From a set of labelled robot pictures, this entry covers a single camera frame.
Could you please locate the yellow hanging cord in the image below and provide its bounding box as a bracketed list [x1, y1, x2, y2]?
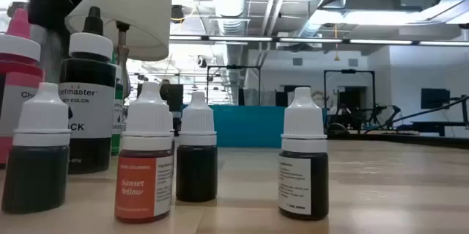
[333, 23, 340, 62]

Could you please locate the black Chefmaster food coloring bottle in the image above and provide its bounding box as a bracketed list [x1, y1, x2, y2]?
[58, 5, 117, 175]

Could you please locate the black cable to right arm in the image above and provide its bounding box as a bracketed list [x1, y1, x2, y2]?
[328, 94, 469, 135]

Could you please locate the ceiling light strip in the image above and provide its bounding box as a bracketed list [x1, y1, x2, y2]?
[419, 40, 469, 47]
[350, 39, 413, 45]
[208, 36, 274, 43]
[278, 37, 344, 44]

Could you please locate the pink food coloring bottle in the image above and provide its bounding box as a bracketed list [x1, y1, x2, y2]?
[0, 7, 45, 165]

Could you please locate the blue plastic tray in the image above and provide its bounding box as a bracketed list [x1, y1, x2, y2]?
[181, 104, 327, 149]

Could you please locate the dark dropper bottle white label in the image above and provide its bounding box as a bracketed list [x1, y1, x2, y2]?
[277, 86, 330, 222]

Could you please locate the black wall monitor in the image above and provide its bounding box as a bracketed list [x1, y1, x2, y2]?
[420, 87, 451, 109]

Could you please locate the orange Sunset Yellow dropper bottle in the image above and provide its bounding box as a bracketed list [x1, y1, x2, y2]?
[114, 81, 175, 224]

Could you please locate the black background table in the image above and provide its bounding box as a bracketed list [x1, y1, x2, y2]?
[410, 120, 468, 138]

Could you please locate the small dark dropper bottle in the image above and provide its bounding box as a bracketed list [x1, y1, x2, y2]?
[175, 90, 219, 203]
[1, 81, 73, 216]

